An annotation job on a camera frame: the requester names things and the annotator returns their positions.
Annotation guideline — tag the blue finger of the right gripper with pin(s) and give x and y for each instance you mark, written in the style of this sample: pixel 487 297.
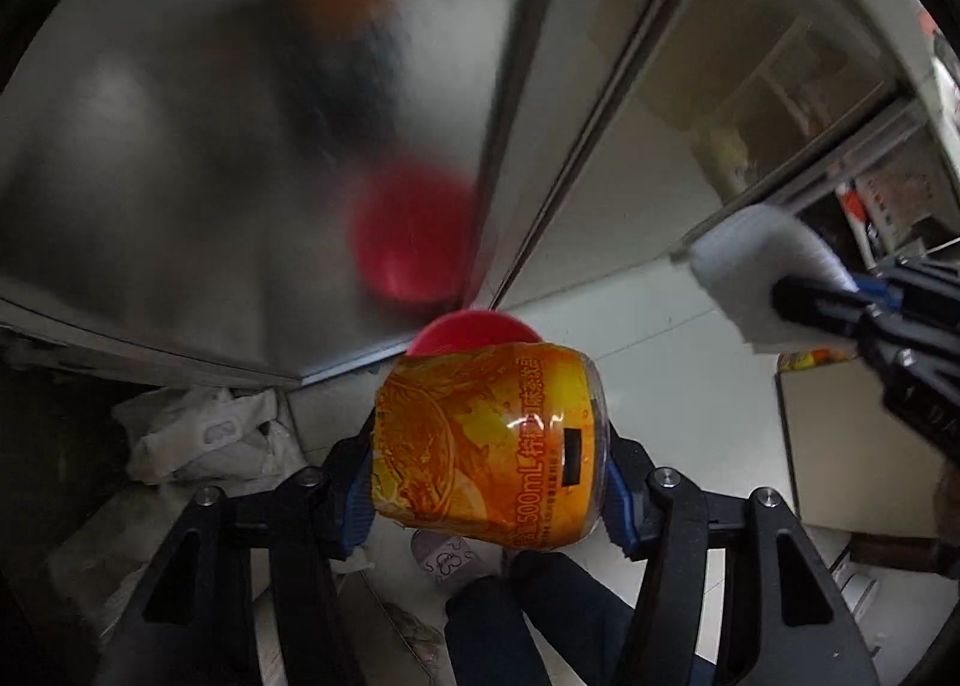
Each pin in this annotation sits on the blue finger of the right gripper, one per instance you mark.
pixel 878 290
pixel 827 309

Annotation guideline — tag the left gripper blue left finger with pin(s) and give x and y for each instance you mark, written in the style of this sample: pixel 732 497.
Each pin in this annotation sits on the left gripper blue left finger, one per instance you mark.
pixel 351 478

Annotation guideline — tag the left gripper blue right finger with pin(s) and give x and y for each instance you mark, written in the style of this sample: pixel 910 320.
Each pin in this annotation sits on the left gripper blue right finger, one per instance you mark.
pixel 622 512

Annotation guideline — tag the white tissue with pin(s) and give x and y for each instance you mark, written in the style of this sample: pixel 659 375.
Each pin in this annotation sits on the white tissue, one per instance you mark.
pixel 739 261

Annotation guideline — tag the orange plastic jar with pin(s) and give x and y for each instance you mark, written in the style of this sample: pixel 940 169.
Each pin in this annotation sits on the orange plastic jar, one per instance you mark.
pixel 506 444

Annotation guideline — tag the left purple slipper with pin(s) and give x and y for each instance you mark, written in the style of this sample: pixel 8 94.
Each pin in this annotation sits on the left purple slipper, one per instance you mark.
pixel 449 560

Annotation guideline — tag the white plastic bag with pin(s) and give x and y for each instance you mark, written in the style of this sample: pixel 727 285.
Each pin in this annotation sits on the white plastic bag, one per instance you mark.
pixel 245 442

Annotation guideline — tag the red plastic basin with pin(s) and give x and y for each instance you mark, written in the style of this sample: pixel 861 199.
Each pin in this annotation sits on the red plastic basin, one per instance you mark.
pixel 463 331

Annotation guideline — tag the person's blue trouser legs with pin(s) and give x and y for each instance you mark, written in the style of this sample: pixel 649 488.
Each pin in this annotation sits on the person's blue trouser legs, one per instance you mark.
pixel 490 621

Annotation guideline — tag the steel cabinet door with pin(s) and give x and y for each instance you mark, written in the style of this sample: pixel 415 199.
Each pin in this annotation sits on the steel cabinet door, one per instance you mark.
pixel 274 191

